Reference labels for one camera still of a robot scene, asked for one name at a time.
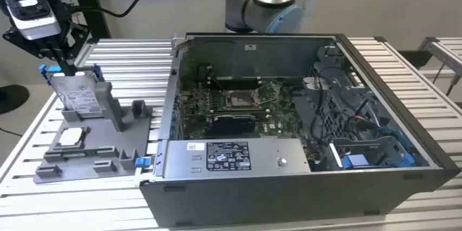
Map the green RAM stick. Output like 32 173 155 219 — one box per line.
62 150 102 159

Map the black PC case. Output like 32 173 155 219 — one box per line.
139 32 462 228

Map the aluminium slat side table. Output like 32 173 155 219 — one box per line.
397 36 462 96

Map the black perforated metal plate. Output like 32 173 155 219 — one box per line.
310 98 362 148

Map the red orange yellow power wire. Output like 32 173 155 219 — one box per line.
349 114 379 134

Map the thin metal locking lever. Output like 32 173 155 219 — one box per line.
215 77 232 94

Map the black upright post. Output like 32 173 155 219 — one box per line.
78 0 112 40

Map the silver power supply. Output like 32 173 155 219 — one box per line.
154 137 313 177

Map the CPU socket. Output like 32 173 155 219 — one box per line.
224 89 255 110

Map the grey parts rack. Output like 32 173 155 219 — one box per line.
32 81 155 186

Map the black power supply label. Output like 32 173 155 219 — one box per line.
206 141 250 172

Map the blue plastic bay bracket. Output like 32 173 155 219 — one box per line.
341 154 370 168

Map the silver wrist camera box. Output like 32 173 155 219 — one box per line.
0 0 62 41

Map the grey disk bay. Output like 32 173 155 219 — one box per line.
325 136 419 172

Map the green motherboard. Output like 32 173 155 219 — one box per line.
179 79 311 141

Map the blue data wire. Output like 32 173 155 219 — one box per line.
370 125 403 148

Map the black round floor base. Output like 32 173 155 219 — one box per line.
0 84 31 115

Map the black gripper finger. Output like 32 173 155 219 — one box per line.
3 27 72 77
64 25 91 77

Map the hard disk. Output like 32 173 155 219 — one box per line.
38 64 106 114

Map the silver CPU chip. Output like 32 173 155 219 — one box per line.
59 127 91 147

